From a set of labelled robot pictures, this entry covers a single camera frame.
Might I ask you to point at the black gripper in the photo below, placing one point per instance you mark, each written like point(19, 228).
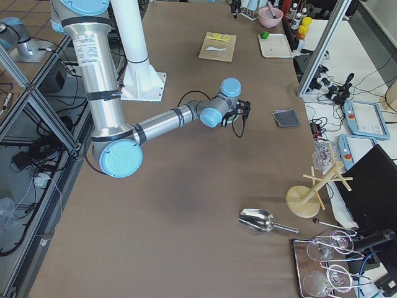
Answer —
point(228, 117)
point(234, 7)

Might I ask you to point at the light green bowl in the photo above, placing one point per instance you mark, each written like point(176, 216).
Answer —
point(232, 118)

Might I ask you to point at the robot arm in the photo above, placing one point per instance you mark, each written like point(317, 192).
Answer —
point(237, 1)
point(116, 144)

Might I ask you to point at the pink bowl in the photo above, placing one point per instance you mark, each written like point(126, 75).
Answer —
point(266, 17)

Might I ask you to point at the white ceramic spoon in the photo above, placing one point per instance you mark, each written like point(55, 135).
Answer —
point(212, 48)

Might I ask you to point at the yellow plastic knife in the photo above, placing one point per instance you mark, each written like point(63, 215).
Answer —
point(211, 38)

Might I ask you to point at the green lime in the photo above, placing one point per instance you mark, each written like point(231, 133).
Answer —
point(264, 35)

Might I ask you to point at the metal tube with black cap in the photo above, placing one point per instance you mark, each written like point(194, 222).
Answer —
point(272, 10)

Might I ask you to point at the bamboo cutting board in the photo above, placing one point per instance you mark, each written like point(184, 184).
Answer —
point(226, 56)

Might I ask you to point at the cream rabbit tray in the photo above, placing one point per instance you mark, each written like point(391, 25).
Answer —
point(275, 46)

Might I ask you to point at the grey folded cloth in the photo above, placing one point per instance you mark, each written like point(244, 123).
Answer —
point(286, 118)

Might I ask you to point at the yellow lemon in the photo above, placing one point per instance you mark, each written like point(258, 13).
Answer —
point(306, 21)

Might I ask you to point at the black headset stand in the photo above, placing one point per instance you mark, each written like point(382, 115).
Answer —
point(301, 63)

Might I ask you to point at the metal scoop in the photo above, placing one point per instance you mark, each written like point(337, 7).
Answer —
point(261, 220)

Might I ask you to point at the crystal glass dish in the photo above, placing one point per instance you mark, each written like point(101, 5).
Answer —
point(325, 155)

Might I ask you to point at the wooden mug tree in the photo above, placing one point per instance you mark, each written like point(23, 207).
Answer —
point(306, 202)

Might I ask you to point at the black monitor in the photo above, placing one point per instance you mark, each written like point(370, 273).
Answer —
point(372, 200)

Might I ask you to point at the white camera post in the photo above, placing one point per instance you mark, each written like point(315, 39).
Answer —
point(141, 82)

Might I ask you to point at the aluminium frame post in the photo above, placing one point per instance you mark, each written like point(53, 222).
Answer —
point(330, 29)

